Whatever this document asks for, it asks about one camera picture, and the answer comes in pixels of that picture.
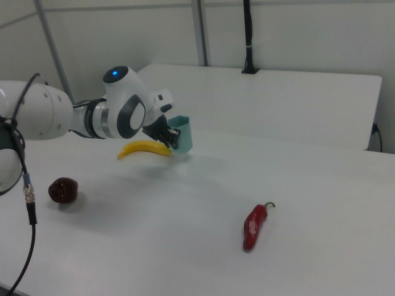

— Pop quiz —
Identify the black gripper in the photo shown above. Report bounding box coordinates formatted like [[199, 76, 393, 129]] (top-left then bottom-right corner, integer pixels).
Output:
[[142, 115, 182, 151]]

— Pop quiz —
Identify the teal hexagonal mug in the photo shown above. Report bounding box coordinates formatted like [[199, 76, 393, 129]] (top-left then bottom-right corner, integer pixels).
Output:
[[166, 115, 194, 154]]

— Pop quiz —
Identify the yellow banana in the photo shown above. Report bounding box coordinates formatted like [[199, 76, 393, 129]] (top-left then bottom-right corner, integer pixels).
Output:
[[117, 140, 172, 160]]

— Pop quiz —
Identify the white side table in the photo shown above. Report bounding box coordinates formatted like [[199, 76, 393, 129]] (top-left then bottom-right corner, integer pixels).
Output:
[[135, 63, 384, 152]]

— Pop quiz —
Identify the red chili pepper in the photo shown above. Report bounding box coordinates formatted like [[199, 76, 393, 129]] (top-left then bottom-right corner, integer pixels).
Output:
[[242, 202, 277, 251]]

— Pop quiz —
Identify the dark red apple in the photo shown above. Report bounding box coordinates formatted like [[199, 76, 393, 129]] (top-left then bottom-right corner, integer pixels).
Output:
[[48, 177, 79, 204]]

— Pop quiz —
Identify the black pole with base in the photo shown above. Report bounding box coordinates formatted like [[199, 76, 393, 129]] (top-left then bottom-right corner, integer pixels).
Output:
[[241, 0, 260, 75]]

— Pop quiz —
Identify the grey vertical frame post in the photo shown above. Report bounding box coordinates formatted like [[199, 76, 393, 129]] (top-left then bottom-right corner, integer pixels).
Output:
[[190, 0, 212, 67]]

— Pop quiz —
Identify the grey slanted frame post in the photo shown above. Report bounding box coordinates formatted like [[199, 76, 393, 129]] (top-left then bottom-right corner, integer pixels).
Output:
[[34, 0, 75, 104]]

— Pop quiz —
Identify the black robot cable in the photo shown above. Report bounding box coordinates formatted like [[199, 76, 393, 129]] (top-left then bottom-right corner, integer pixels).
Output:
[[0, 72, 42, 296]]

